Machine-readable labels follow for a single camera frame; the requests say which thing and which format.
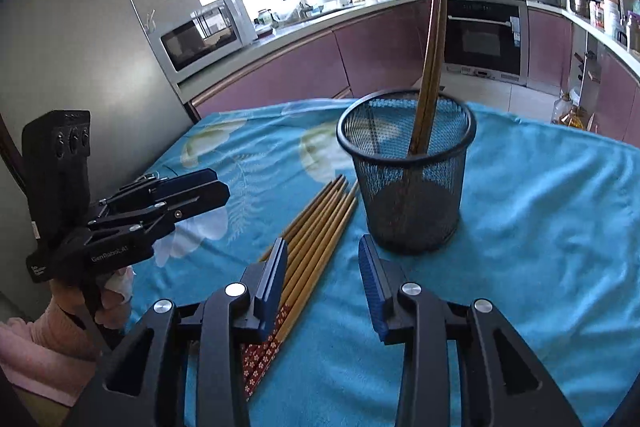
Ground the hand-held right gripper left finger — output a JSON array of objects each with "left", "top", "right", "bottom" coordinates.
[{"left": 62, "top": 237, "right": 290, "bottom": 427}]

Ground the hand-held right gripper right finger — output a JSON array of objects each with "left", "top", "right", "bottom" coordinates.
[{"left": 358, "top": 234, "right": 583, "bottom": 427}]

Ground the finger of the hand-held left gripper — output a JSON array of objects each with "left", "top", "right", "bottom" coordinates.
[
  {"left": 87, "top": 181, "right": 231, "bottom": 253},
  {"left": 100, "top": 168, "right": 219, "bottom": 210}
]

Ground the bundle of wooden chopsticks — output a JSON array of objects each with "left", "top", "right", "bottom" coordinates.
[{"left": 241, "top": 174, "right": 361, "bottom": 403}]

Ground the black mesh cup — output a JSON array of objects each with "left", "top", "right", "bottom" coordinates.
[{"left": 336, "top": 89, "right": 477, "bottom": 254}]

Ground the person's left hand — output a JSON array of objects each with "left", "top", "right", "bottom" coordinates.
[{"left": 50, "top": 267, "right": 137, "bottom": 360}]

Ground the silver microwave oven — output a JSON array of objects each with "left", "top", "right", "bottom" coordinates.
[{"left": 160, "top": 0, "right": 258, "bottom": 72}]

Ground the silver refrigerator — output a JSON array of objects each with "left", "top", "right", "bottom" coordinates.
[{"left": 0, "top": 0, "right": 203, "bottom": 228}]

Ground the purple kitchen cabinet run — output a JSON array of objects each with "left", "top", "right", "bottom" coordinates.
[
  {"left": 190, "top": 2, "right": 436, "bottom": 118},
  {"left": 527, "top": 7, "right": 640, "bottom": 142}
]

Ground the blue floral tablecloth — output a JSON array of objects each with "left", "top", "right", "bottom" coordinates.
[{"left": 127, "top": 99, "right": 640, "bottom": 427}]

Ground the yellow cooking oil bottle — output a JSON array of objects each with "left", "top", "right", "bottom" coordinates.
[{"left": 551, "top": 92, "right": 591, "bottom": 130}]

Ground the black built-in oven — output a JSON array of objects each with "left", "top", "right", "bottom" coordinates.
[{"left": 442, "top": 0, "right": 528, "bottom": 85}]

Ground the white canister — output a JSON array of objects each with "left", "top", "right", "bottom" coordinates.
[{"left": 602, "top": 2, "right": 621, "bottom": 32}]

